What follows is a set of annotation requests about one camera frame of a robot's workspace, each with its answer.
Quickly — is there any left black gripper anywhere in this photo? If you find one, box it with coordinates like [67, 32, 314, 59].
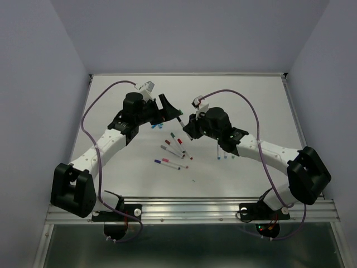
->
[135, 94, 180, 125]

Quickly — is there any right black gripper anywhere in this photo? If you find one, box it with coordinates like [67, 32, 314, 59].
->
[182, 109, 221, 141]

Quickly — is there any black capped marker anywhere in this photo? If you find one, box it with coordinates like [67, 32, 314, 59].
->
[177, 117, 194, 141]

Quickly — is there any red capped marker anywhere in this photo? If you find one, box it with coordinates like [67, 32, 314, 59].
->
[177, 138, 193, 160]

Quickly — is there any dark green capped marker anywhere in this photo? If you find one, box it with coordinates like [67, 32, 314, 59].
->
[170, 132, 186, 154]

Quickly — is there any brown capped marker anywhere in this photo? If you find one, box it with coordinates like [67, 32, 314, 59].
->
[165, 140, 185, 157]

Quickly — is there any grey capped marker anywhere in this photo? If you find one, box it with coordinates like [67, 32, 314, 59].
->
[160, 145, 185, 159]

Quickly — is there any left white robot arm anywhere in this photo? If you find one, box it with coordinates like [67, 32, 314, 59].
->
[50, 92, 181, 220]

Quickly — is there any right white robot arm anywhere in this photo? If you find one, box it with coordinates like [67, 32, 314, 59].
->
[183, 107, 331, 218]

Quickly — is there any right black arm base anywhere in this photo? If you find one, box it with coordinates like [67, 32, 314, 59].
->
[236, 202, 291, 238]

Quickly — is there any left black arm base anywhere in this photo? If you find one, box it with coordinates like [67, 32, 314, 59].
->
[91, 203, 142, 243]

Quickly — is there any pink capped marker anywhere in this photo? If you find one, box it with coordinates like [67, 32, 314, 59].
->
[161, 158, 189, 169]

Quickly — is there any purple capped marker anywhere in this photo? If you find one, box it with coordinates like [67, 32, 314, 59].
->
[154, 159, 181, 170]

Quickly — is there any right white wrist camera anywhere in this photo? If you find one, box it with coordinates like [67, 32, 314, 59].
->
[192, 95, 209, 120]

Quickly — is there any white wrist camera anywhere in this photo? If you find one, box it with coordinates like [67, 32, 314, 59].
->
[134, 81, 155, 102]
[192, 95, 209, 120]

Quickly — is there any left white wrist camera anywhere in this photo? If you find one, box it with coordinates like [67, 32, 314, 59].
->
[134, 81, 155, 102]

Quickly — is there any aluminium front rail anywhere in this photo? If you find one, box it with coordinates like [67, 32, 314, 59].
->
[45, 197, 340, 225]

